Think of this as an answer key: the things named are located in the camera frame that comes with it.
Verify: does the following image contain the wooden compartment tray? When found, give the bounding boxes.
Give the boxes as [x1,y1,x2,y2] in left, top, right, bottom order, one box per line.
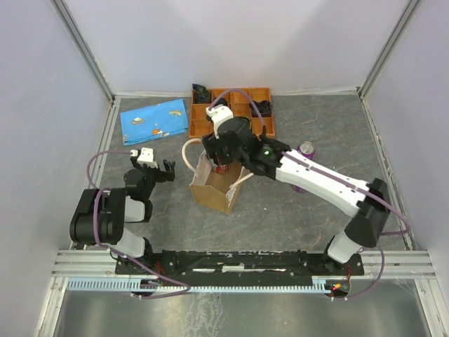
[189,87,276,138]

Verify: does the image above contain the purple soda can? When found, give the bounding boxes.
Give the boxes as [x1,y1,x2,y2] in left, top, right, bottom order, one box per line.
[297,141,316,159]
[293,185,307,193]

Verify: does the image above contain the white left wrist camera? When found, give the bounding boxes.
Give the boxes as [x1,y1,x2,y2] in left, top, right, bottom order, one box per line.
[130,147,159,169]

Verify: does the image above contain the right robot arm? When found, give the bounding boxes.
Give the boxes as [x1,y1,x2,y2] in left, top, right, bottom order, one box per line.
[201,117,390,275]

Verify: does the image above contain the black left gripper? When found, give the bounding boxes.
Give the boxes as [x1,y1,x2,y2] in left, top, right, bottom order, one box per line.
[131,157,175,199]

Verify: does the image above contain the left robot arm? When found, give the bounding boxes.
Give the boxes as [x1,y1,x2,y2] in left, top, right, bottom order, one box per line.
[69,158,175,274]

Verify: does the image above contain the dark rolled sock back-left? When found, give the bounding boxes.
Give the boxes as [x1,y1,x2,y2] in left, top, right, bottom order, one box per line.
[192,84,212,105]

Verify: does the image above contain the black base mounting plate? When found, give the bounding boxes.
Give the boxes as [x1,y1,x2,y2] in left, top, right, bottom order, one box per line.
[115,250,364,286]

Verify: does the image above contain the blue space-print cloth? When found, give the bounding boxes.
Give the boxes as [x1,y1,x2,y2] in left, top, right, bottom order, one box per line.
[120,99,189,146]

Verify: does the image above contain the aluminium corner post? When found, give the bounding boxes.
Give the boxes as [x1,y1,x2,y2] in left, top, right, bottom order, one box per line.
[50,0,115,101]
[358,0,422,99]

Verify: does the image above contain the right aluminium corner post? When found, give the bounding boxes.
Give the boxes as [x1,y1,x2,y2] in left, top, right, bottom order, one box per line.
[358,0,422,99]

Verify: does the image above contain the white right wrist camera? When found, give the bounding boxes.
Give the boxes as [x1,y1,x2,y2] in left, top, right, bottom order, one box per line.
[206,105,234,138]

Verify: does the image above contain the light blue cable duct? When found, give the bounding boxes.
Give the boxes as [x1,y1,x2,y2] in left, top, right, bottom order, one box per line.
[67,277,330,294]

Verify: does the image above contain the burlap canvas tote bag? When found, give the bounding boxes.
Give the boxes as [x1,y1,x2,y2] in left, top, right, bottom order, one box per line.
[181,138,253,215]

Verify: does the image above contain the red soda can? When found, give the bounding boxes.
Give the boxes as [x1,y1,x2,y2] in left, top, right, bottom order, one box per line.
[215,165,229,174]

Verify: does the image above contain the dark rolled sock middle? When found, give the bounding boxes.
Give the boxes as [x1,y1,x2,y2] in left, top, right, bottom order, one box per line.
[215,98,229,107]

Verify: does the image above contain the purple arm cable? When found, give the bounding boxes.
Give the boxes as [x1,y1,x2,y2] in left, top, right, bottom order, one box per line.
[208,88,411,300]
[86,149,192,299]

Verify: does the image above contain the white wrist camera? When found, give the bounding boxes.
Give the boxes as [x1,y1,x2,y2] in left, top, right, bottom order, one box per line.
[206,105,234,138]
[130,147,159,169]

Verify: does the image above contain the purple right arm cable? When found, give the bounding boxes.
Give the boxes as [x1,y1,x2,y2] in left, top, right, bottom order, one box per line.
[208,88,411,300]

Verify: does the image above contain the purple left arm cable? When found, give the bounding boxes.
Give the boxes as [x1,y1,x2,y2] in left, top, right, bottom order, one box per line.
[86,149,192,299]

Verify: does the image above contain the left aluminium corner post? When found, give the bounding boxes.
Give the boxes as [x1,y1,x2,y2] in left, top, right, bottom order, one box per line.
[50,0,115,101]

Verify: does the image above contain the aluminium front rail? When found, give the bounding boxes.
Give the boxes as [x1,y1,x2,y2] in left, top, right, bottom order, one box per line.
[51,250,436,279]

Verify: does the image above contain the dark rolled sock right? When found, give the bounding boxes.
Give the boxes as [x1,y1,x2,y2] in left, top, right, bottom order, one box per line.
[248,100,273,117]

